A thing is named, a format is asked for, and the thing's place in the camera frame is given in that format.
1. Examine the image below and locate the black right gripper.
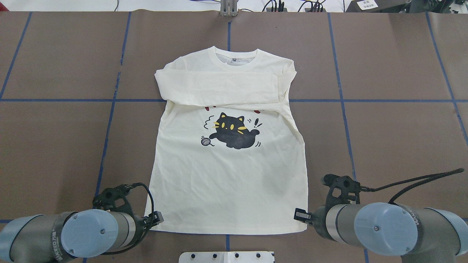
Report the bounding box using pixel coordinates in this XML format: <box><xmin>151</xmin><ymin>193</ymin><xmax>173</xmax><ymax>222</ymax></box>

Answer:
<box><xmin>294</xmin><ymin>206</ymin><xmax>329</xmax><ymax>238</ymax></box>

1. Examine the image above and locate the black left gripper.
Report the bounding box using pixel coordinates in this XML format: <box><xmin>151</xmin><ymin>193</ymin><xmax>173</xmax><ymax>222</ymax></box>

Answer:
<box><xmin>132</xmin><ymin>211</ymin><xmax>164</xmax><ymax>243</ymax></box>

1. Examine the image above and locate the cream long sleeve cat shirt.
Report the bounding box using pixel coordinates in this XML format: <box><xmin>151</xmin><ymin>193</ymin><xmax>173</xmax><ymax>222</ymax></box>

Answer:
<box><xmin>145</xmin><ymin>46</ymin><xmax>309</xmax><ymax>235</ymax></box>

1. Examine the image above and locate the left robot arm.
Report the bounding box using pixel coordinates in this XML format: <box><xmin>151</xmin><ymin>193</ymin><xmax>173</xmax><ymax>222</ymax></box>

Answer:
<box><xmin>1</xmin><ymin>209</ymin><xmax>164</xmax><ymax>263</ymax></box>

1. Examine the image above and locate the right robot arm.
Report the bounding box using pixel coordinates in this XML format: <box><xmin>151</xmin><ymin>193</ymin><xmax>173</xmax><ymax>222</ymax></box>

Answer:
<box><xmin>294</xmin><ymin>202</ymin><xmax>468</xmax><ymax>263</ymax></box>

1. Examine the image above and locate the blue tape line right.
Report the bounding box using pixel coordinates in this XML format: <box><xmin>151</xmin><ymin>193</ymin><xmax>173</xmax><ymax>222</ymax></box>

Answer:
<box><xmin>327</xmin><ymin>13</ymin><xmax>369</xmax><ymax>263</ymax></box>

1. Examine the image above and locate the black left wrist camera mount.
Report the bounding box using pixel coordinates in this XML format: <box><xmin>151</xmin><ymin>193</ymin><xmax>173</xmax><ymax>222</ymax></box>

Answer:
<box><xmin>92</xmin><ymin>184</ymin><xmax>133</xmax><ymax>215</ymax></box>

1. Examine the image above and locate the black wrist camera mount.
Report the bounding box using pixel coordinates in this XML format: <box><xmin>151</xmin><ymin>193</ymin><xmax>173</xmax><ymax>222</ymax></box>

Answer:
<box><xmin>92</xmin><ymin>184</ymin><xmax>133</xmax><ymax>215</ymax></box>
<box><xmin>321</xmin><ymin>174</ymin><xmax>361</xmax><ymax>208</ymax></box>

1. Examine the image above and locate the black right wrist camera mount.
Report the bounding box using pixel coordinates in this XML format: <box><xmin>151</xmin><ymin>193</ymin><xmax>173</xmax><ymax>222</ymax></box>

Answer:
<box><xmin>321</xmin><ymin>174</ymin><xmax>361</xmax><ymax>208</ymax></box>

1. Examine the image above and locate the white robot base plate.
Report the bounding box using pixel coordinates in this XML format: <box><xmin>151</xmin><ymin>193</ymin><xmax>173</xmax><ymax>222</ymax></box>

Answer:
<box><xmin>178</xmin><ymin>251</ymin><xmax>275</xmax><ymax>263</ymax></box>

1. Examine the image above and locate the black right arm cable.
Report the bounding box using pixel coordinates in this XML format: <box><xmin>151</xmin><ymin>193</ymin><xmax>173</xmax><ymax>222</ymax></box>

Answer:
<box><xmin>360</xmin><ymin>168</ymin><xmax>465</xmax><ymax>205</ymax></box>

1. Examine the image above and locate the grey aluminium post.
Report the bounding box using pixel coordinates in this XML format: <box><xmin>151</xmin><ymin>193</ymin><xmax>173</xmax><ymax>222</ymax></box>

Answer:
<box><xmin>219</xmin><ymin>0</ymin><xmax>238</xmax><ymax>17</ymax></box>

